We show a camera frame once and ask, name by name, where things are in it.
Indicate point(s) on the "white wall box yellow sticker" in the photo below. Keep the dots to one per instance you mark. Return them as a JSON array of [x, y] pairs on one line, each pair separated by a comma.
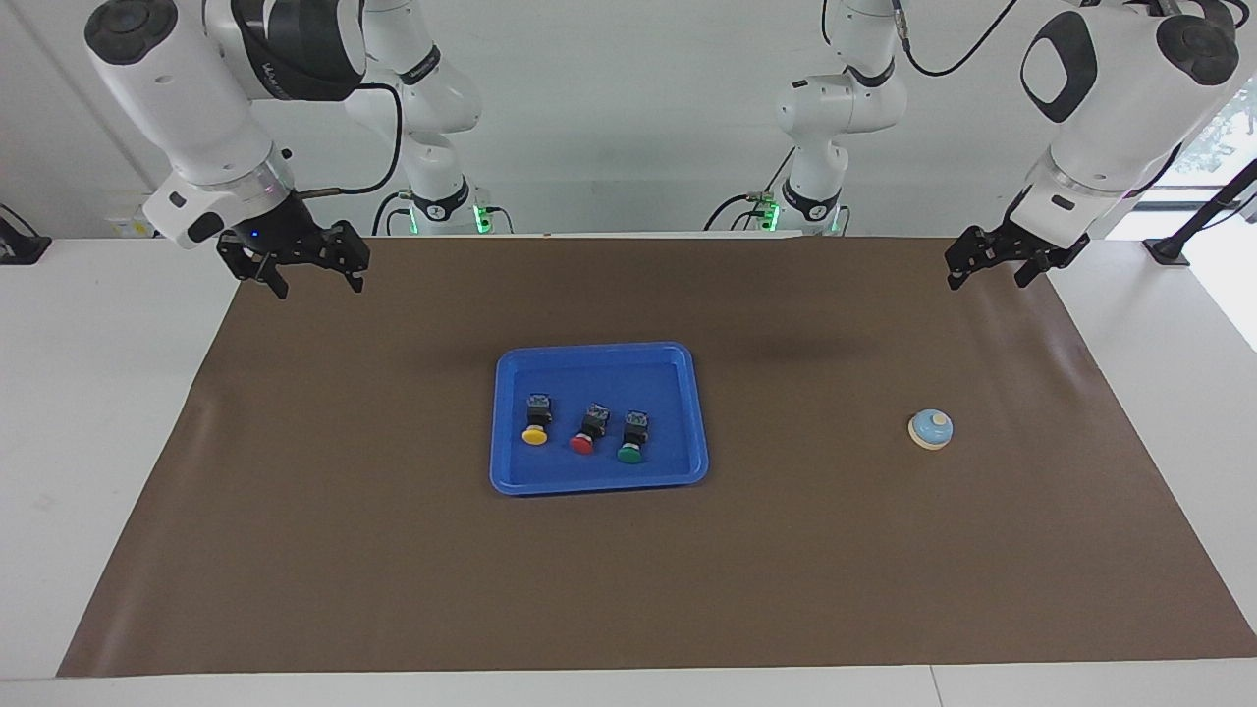
[[123, 228]]

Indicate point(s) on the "black stand with rod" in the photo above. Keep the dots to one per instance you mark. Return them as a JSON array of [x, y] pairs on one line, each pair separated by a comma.
[[1167, 251], [25, 250]]

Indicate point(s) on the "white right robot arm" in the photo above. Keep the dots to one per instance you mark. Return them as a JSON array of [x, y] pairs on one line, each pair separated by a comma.
[[187, 98]]

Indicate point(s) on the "bright window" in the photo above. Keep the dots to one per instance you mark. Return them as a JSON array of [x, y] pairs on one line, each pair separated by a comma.
[[1228, 137]]

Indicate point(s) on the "blue plastic tray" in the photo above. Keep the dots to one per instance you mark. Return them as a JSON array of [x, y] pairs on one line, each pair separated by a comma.
[[599, 378]]

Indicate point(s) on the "brown table mat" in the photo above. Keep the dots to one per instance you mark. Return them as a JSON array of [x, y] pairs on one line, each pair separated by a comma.
[[393, 579]]

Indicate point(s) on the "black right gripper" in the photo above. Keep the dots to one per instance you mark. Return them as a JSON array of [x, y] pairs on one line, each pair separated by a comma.
[[281, 236]]

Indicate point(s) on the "green mushroom push button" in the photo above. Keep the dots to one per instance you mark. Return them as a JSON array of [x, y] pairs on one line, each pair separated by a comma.
[[629, 453]]

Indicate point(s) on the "red mushroom push button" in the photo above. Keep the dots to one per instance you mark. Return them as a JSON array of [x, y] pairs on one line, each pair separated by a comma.
[[581, 444]]

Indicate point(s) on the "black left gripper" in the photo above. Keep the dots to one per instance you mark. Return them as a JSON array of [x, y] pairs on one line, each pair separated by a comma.
[[1021, 245]]

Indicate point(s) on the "yellow mushroom push button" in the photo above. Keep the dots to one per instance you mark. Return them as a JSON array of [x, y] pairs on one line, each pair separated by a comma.
[[535, 436]]

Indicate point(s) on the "light blue desk bell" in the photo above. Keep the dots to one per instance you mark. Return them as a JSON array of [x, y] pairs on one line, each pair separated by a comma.
[[928, 434]]

